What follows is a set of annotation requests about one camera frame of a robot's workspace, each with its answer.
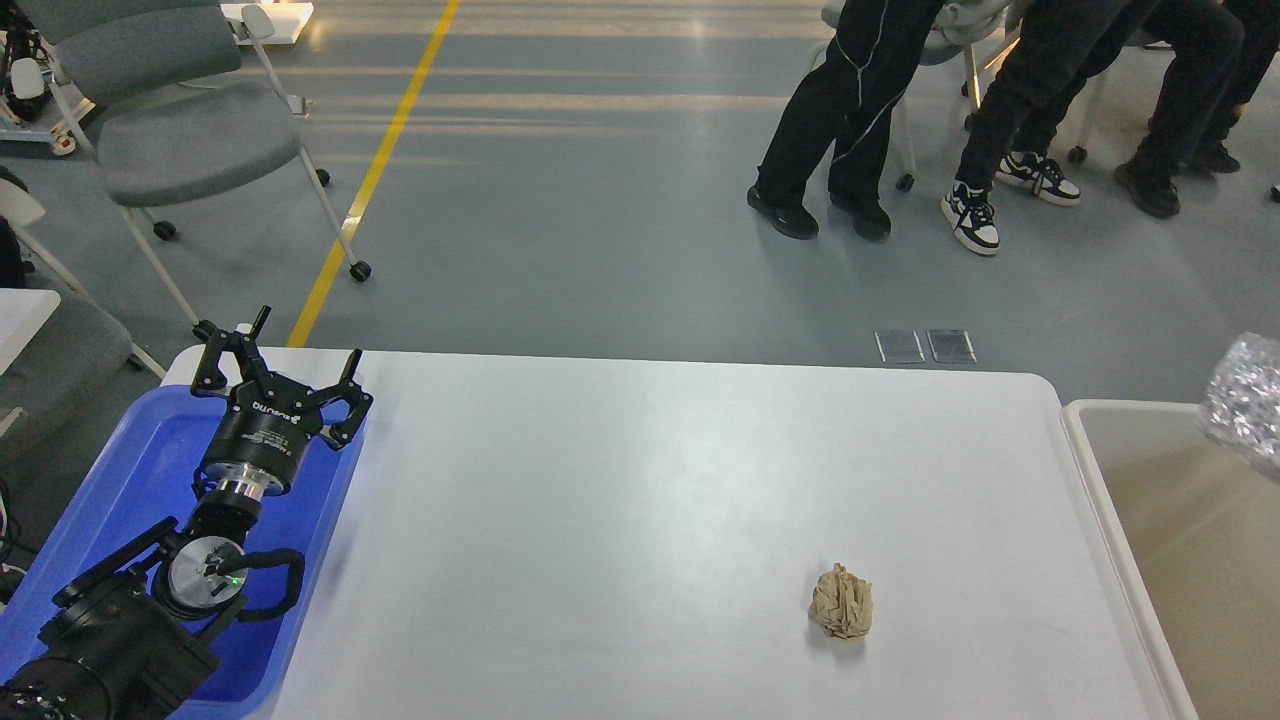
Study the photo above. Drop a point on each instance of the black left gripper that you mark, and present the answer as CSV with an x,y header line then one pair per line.
x,y
257,432

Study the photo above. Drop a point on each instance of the silver foil bag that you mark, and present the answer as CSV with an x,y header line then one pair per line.
x,y
1240,408

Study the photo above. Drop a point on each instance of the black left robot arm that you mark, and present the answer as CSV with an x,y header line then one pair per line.
x,y
177,582

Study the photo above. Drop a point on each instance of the blue plastic tray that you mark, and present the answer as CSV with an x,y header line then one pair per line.
x,y
143,475

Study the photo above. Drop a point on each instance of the grey chair at left edge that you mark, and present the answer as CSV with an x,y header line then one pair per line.
x,y
70,358

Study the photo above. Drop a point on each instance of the white side table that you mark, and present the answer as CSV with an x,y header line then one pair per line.
x,y
23,312

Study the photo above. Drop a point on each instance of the white equipment base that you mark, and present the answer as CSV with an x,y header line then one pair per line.
x,y
272,22

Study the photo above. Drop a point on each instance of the crumpled brown paper ball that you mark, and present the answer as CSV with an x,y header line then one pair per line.
x,y
843,604

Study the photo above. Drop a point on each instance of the left metal floor plate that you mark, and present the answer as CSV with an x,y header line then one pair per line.
x,y
899,347

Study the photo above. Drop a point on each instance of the metal floor plate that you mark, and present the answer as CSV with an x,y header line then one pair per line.
x,y
951,346
899,347

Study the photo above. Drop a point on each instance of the person in black striped trousers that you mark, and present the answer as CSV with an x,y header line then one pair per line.
x,y
845,105

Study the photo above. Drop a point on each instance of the right metal floor plate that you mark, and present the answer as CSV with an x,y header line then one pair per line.
x,y
951,346

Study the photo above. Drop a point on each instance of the person with black-white sneakers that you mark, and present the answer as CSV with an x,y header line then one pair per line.
x,y
1062,44

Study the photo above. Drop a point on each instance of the beige plastic bin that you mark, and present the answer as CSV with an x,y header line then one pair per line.
x,y
1192,532

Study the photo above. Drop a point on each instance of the seated person in dark trousers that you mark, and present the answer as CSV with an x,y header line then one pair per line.
x,y
1222,50

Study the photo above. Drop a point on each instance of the grey chair with white frame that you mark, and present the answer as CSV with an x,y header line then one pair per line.
x,y
154,154

